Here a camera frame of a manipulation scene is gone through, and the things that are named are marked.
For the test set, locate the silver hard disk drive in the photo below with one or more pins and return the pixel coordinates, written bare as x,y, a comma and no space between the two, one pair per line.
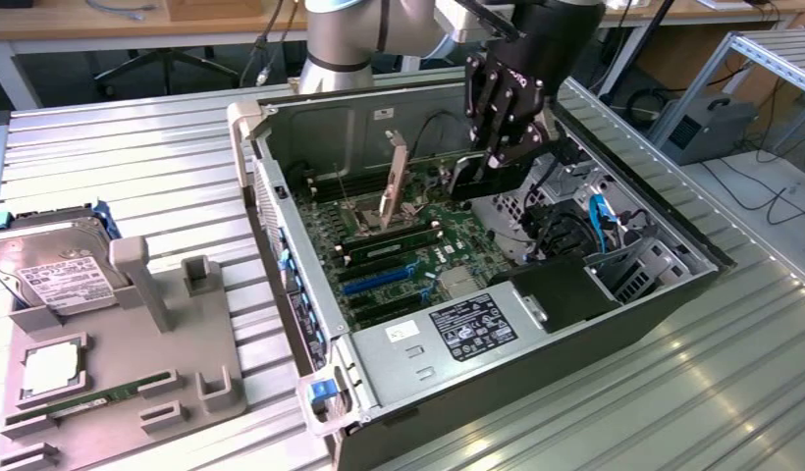
56,275

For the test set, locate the silver power supply unit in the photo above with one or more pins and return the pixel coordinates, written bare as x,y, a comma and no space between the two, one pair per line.
403,363

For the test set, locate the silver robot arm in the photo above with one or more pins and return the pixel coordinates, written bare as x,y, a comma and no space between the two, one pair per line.
340,44

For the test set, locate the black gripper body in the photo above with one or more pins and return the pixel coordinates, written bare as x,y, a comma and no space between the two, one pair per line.
559,39

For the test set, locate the open black PC case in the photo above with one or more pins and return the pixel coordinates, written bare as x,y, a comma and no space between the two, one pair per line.
638,314

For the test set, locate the silver disk bay cage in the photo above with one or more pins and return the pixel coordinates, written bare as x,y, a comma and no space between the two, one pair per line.
507,216

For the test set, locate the CPU socket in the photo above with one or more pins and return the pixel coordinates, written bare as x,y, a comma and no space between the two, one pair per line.
363,216

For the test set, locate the black plastic shroud box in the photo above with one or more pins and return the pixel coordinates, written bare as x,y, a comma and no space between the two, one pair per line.
559,294

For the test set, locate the aluminium profile frame table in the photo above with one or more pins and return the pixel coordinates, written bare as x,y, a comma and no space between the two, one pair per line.
769,54

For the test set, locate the blue case latch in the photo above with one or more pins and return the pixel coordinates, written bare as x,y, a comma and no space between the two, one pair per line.
320,392

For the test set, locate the graphics card with metal bracket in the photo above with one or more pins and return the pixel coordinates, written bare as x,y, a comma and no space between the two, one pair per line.
392,186

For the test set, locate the silver CPU chip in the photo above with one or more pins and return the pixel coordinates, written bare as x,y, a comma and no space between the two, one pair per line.
52,368

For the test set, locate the loose green RAM stick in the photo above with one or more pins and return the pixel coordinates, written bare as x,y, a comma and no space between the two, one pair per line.
114,392

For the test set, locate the long wooden desk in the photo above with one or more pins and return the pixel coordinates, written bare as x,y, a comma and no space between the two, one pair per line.
114,29

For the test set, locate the grey parts rack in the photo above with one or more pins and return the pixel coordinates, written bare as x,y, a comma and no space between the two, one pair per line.
128,353

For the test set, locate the silver chipset heatsink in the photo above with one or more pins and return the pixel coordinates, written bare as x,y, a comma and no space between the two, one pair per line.
460,282

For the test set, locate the black slanted pole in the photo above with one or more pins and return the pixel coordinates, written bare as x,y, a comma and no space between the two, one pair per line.
629,54

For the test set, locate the brown cardboard box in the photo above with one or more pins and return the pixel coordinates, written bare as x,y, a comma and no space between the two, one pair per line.
213,9

